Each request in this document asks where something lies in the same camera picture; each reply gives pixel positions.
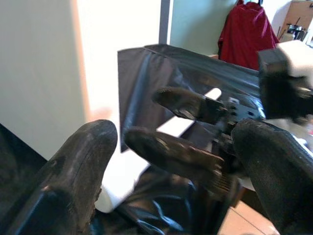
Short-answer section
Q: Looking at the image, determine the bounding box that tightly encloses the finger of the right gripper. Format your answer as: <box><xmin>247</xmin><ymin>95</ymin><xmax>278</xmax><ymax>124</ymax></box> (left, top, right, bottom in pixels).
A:
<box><xmin>124</xmin><ymin>126</ymin><xmax>232</xmax><ymax>196</ymax></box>
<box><xmin>152</xmin><ymin>87</ymin><xmax>227</xmax><ymax>124</ymax></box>

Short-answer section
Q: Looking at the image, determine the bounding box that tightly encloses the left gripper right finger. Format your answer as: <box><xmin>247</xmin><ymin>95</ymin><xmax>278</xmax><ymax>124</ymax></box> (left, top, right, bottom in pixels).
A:
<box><xmin>231</xmin><ymin>118</ymin><xmax>313</xmax><ymax>235</ymax></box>

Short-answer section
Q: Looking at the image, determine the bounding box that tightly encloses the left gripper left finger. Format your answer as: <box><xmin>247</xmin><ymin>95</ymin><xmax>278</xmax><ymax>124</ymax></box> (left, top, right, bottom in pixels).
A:
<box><xmin>4</xmin><ymin>119</ymin><xmax>118</xmax><ymax>235</ymax></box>

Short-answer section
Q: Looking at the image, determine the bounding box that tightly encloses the white plastic table top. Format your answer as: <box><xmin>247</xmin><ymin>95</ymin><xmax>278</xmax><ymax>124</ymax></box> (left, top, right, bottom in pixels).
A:
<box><xmin>0</xmin><ymin>0</ymin><xmax>90</xmax><ymax>161</ymax></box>

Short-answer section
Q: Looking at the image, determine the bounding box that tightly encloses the black glossy tablecloth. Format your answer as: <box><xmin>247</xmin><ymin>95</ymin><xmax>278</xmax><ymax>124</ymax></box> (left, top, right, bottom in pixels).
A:
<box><xmin>0</xmin><ymin>44</ymin><xmax>313</xmax><ymax>235</ymax></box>

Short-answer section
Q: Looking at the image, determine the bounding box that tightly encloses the red hanging garment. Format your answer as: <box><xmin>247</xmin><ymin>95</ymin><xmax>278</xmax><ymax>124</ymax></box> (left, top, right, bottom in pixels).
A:
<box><xmin>217</xmin><ymin>0</ymin><xmax>280</xmax><ymax>71</ymax></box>

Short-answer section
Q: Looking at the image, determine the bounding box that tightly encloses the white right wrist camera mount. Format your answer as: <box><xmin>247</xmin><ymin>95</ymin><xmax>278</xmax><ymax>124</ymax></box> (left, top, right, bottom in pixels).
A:
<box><xmin>258</xmin><ymin>40</ymin><xmax>313</xmax><ymax>124</ymax></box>

